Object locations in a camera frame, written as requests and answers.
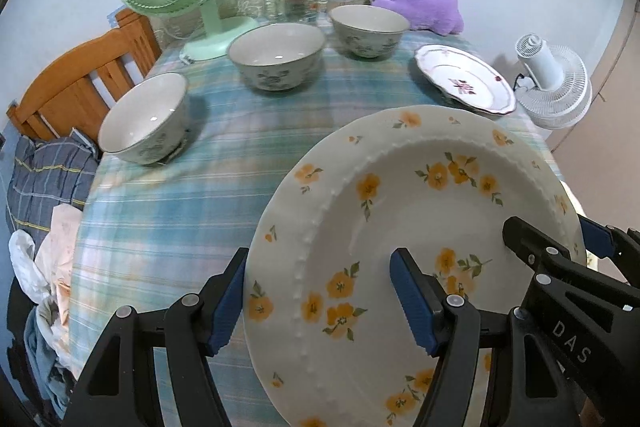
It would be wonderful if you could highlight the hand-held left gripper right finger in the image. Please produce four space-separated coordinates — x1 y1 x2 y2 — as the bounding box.
389 248 576 427

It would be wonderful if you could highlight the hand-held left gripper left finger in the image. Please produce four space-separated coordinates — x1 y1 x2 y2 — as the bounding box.
62 248 251 427

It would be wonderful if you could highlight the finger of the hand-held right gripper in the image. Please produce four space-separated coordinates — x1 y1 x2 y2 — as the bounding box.
502 216 640 309
579 214 640 289

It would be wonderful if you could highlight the yellow floral large plate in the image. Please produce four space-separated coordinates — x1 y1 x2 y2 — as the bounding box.
243 105 586 427

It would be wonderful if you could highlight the pink patterned small plate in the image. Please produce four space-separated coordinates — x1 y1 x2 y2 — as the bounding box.
414 44 517 116

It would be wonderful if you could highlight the white floral ceramic bowl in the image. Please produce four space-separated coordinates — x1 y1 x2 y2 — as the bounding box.
227 23 327 94
328 5 411 59
97 72 191 166

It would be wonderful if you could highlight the blue green plaid tablecloth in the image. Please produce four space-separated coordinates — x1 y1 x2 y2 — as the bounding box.
70 27 566 427

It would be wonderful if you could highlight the white desk fan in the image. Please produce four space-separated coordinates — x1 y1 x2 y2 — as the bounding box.
515 33 593 131

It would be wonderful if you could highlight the blue denim cloth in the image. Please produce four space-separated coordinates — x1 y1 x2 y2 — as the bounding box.
22 302 76 418

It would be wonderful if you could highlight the white plastic bag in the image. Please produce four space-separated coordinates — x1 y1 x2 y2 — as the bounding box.
9 229 53 303

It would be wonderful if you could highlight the purple plush toy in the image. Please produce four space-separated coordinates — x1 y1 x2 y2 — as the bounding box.
367 0 463 35

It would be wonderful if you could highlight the wooden headboard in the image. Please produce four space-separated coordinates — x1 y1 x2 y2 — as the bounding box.
7 9 163 142

